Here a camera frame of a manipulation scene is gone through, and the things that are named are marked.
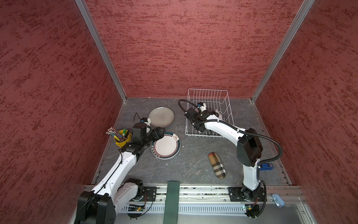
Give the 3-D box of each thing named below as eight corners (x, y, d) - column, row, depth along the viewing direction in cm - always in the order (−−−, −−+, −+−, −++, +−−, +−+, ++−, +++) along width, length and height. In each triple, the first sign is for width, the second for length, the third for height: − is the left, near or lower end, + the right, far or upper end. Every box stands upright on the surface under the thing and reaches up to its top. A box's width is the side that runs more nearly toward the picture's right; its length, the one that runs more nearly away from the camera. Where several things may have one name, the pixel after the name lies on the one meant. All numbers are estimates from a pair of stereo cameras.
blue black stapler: (259, 170, 85) (263, 168, 81) (257, 166, 87) (261, 163, 83) (272, 170, 85) (276, 168, 81) (270, 166, 87) (274, 163, 83)
